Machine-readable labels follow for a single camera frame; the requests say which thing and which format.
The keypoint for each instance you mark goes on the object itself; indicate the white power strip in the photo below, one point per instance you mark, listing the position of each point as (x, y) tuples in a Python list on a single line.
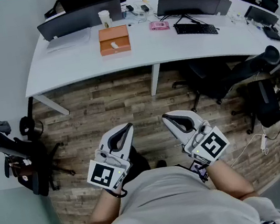
[(263, 142)]

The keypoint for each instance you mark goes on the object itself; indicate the black keyboard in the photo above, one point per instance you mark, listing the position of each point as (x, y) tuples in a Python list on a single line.
[(195, 29)]

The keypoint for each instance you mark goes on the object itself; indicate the black power adapter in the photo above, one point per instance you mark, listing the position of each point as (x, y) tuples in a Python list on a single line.
[(130, 7), (145, 8)]

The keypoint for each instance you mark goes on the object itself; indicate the person's white t-shirt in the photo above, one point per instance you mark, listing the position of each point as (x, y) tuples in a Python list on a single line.
[(172, 209)]

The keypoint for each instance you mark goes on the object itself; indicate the person's left forearm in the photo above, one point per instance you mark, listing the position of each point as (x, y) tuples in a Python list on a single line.
[(106, 210)]

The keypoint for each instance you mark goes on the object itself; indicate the orange tissue box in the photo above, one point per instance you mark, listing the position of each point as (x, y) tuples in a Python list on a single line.
[(113, 34)]

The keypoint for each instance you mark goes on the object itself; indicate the wide black curved monitor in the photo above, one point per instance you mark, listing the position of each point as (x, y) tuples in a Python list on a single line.
[(79, 19)]

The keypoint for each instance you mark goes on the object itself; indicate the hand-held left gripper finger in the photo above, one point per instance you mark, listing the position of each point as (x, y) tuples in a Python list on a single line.
[(105, 140), (128, 142)]

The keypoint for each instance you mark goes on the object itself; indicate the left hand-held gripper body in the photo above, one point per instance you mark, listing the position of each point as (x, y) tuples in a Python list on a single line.
[(101, 175)]

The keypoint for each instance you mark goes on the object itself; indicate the small black screen device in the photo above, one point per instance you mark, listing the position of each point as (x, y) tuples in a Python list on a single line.
[(200, 170)]

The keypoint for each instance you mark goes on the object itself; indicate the person's black shoe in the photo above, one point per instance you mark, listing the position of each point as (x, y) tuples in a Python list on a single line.
[(161, 163)]

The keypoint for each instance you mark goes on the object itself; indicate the black office chair with headrest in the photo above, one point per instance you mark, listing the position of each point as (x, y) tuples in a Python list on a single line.
[(219, 79)]

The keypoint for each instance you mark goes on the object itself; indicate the pink wipes packet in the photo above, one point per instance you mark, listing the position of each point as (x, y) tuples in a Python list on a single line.
[(159, 25)]

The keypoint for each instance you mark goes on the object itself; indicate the silver closed laptop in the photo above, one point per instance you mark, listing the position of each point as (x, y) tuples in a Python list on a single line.
[(69, 39)]

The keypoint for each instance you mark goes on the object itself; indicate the black office chair with cloth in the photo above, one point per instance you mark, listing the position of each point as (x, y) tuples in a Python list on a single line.
[(32, 166)]

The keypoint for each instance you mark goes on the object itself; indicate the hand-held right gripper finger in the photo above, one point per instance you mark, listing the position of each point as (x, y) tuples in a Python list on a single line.
[(196, 120), (179, 135)]

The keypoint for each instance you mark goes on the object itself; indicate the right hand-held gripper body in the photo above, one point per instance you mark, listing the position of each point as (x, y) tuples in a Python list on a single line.
[(212, 146)]

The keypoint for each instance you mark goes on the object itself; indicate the person's black trousers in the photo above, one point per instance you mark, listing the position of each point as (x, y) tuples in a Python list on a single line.
[(140, 164)]

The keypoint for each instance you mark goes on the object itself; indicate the white paper cup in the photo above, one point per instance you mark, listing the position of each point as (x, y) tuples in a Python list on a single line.
[(105, 19)]

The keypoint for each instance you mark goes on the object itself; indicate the person's right forearm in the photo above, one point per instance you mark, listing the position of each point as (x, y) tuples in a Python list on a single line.
[(228, 181)]

